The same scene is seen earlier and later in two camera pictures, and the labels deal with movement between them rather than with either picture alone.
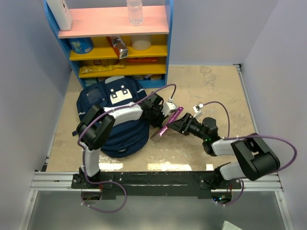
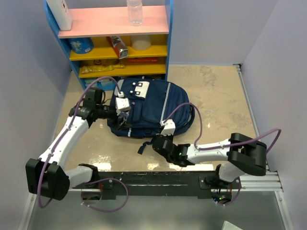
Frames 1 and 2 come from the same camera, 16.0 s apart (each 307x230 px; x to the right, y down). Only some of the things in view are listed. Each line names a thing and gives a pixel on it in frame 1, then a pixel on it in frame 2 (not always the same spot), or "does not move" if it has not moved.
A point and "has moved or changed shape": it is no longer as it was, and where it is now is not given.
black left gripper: x=159 y=122 -> x=114 y=115
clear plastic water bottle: x=135 y=12 does not move
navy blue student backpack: x=128 y=138 has moved or changed shape
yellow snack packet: x=90 y=69 does not move
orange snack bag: x=119 y=46 does not move
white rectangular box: x=62 y=14 does not move
